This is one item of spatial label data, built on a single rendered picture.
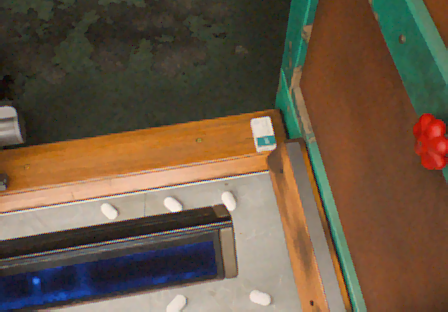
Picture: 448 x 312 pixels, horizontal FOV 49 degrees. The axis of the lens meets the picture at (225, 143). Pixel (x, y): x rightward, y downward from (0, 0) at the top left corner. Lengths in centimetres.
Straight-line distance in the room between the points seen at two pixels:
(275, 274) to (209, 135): 28
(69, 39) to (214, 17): 60
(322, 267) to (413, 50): 39
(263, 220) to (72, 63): 135
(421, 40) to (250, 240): 53
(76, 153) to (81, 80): 108
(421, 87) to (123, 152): 61
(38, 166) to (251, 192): 39
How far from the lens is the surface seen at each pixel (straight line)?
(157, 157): 91
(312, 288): 75
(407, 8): 44
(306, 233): 76
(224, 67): 196
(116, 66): 201
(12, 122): 87
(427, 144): 39
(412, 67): 44
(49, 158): 95
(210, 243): 49
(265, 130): 90
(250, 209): 88
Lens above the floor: 157
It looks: 62 degrees down
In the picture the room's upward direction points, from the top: straight up
